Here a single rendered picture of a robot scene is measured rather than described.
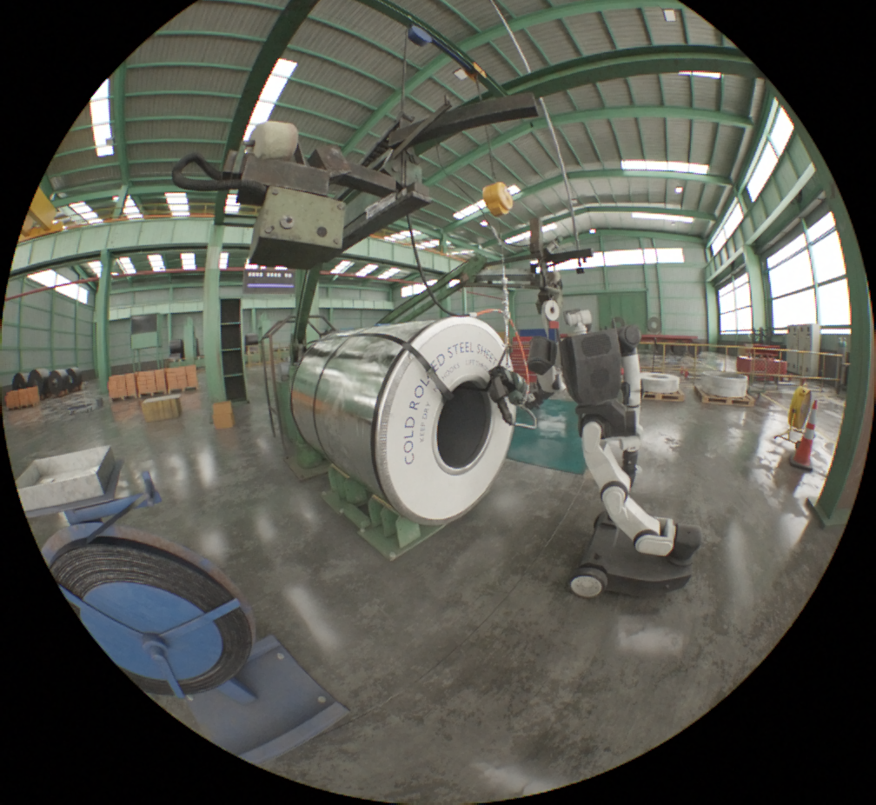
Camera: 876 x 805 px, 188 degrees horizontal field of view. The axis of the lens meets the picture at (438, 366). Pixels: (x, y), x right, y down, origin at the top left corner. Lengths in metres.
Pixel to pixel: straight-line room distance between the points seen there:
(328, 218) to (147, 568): 0.86
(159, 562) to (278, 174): 0.87
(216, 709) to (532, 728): 1.15
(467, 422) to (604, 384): 0.99
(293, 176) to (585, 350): 1.08
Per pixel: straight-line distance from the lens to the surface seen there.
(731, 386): 6.43
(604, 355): 1.11
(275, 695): 1.42
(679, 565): 1.65
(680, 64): 3.37
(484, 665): 1.34
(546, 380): 1.34
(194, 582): 0.77
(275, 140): 0.68
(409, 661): 1.35
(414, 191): 0.85
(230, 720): 1.48
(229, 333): 7.24
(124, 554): 0.73
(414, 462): 1.24
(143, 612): 0.84
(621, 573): 1.52
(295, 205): 0.60
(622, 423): 1.25
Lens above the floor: 1.26
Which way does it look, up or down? 6 degrees down
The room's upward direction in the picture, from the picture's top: 2 degrees counter-clockwise
